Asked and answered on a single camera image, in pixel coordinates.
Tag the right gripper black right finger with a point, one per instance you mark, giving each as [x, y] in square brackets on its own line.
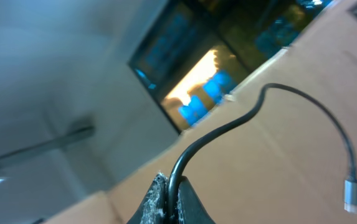
[189, 208]

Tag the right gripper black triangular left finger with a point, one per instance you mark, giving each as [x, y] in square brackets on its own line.
[151, 209]

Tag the cardboard wall panel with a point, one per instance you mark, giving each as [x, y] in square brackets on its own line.
[287, 165]

